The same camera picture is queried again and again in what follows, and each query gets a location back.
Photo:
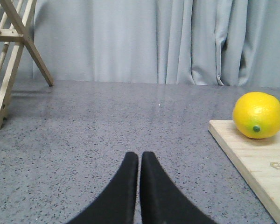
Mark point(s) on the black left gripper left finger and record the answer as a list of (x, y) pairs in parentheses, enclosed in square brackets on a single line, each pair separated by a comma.
[(116, 203)]

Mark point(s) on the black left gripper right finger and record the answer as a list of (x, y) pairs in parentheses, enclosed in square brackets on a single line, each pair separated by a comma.
[(161, 201)]

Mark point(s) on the light wooden cutting board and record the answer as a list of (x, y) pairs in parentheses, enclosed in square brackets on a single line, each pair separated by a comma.
[(258, 161)]

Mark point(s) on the yellow lemon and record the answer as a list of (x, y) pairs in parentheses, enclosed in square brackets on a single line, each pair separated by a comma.
[(257, 115)]

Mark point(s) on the grey curtain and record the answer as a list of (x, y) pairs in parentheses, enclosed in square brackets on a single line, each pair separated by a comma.
[(203, 42)]

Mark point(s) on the wooden drying rack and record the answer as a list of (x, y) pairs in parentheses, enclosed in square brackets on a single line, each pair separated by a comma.
[(15, 20)]

